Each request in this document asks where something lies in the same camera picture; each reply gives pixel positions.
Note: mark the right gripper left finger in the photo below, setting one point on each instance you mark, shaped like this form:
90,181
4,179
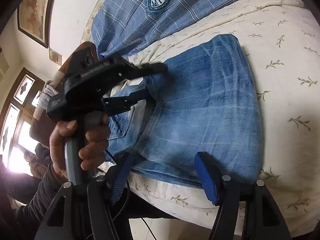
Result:
117,176

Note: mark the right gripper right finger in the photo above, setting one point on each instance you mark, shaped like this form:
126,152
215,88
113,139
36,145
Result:
209,176

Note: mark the blue denim jeans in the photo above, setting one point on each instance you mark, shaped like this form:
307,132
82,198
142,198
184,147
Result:
204,102

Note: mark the dark left sleeve forearm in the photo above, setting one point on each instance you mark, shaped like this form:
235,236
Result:
35,194

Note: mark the left hand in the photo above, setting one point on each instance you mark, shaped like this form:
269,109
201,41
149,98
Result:
76,154

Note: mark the person in background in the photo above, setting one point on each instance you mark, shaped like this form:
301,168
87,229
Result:
38,161

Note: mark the cream leaf-print quilt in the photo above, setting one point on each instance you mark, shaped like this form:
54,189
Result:
280,39

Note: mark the wooden window frame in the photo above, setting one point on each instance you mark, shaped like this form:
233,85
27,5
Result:
16,119

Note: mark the framed wall picture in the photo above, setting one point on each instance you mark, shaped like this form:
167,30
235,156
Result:
34,18

